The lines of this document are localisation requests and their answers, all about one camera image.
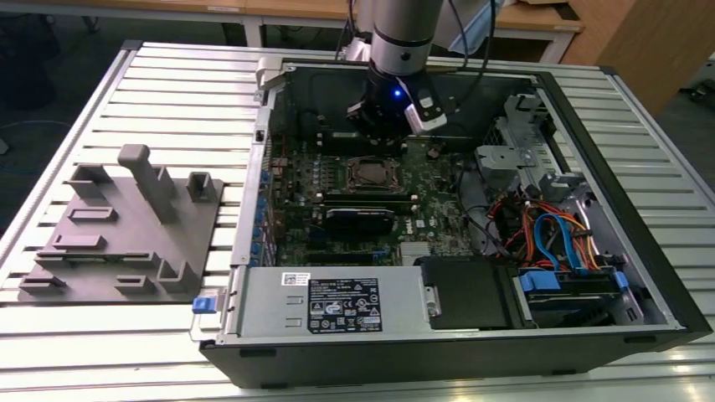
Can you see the silver CPU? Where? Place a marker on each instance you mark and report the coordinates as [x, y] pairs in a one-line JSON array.
[[373, 172]]

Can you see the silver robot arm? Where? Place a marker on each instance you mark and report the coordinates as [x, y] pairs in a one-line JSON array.
[[399, 42]]

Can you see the CPU socket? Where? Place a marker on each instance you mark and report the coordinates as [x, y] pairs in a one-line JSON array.
[[350, 189]]

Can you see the black expansion slot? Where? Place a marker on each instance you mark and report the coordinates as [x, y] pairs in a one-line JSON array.
[[335, 258]]

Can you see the grey case latch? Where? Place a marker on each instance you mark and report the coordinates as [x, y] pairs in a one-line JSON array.
[[268, 71]]

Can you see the grey metal drive cage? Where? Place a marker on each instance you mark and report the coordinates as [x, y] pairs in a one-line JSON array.
[[503, 161]]

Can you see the green motherboard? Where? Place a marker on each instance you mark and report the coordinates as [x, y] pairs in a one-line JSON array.
[[442, 209]]

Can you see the black graphics card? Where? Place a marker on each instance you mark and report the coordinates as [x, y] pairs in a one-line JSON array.
[[358, 224]]

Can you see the silver chipset heat sink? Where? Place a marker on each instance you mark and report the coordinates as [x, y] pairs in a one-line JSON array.
[[417, 249]]

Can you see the black plastic shroud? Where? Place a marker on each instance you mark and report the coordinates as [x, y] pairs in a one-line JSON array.
[[475, 293]]

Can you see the hard disk blue carrier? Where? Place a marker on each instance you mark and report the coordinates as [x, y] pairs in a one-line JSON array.
[[537, 282]]

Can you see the silver power supply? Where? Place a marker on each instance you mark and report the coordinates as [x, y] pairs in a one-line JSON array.
[[268, 301]]

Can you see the wooden cabinet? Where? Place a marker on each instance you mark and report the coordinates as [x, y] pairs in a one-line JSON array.
[[642, 42]]

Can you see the grey parts rack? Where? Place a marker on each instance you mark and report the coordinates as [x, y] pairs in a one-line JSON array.
[[128, 234]]

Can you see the blue plastic latch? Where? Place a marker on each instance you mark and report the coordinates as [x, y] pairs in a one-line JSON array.
[[202, 305]]

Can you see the grey wheeled stand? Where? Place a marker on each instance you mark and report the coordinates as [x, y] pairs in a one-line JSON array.
[[703, 88]]

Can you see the black PC case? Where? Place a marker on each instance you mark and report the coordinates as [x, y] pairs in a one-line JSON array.
[[391, 360]]

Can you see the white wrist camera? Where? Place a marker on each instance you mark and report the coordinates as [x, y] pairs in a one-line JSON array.
[[427, 115]]

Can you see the wooden desk white frame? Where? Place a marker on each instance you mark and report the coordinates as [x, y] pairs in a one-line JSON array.
[[537, 23], [139, 5]]

